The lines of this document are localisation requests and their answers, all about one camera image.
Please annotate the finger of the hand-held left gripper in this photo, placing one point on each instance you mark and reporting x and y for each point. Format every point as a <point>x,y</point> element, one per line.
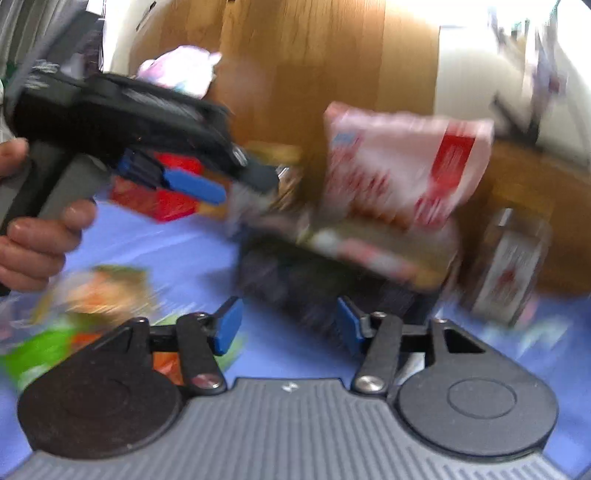
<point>258,177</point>
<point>194,185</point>

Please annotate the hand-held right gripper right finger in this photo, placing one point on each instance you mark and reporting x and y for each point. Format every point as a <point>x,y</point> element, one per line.
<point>347,325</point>

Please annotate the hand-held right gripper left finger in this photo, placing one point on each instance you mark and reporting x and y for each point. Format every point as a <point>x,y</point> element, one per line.
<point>227,325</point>

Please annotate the dark cardboard box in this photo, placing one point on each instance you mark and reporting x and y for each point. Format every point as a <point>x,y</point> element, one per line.
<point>295,281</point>

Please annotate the green snack packet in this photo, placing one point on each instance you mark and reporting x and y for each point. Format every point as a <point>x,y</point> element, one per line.
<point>37,355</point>

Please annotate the person's left hand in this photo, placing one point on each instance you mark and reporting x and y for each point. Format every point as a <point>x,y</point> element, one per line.
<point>32,249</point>

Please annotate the clear nut jar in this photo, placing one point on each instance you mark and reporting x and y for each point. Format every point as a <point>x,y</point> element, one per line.
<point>508,267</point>
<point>281,159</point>

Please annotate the red gift bag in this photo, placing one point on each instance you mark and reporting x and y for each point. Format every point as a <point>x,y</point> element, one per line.
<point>159,205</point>

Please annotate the white pink plush toy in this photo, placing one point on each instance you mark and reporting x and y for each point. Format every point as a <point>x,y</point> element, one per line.
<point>180,69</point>

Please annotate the blue printed blanket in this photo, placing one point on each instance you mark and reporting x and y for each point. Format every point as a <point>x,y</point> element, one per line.
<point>152,249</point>

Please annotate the foil snack packet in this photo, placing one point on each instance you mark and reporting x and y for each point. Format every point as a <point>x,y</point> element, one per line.
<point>369,249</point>

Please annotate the wooden headboard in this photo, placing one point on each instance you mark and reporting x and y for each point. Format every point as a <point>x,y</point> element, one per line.
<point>300,60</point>

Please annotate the pink snack bag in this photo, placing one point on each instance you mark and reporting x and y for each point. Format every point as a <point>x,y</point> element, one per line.
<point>397,166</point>

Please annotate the grey curtain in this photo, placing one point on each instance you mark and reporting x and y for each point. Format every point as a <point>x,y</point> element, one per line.
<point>27,27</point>

